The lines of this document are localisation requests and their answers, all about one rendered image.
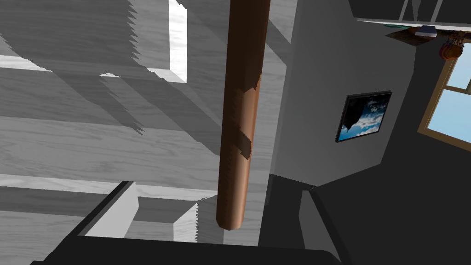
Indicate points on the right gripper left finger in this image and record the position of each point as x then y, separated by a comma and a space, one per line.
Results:
114, 217

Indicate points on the brown table with ornaments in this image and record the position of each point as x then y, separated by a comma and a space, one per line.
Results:
415, 36

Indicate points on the wooden framed window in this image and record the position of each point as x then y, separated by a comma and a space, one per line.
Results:
450, 110

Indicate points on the framed sky picture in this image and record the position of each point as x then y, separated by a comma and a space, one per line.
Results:
364, 116

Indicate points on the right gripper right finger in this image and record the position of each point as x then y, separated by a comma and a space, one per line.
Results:
312, 228

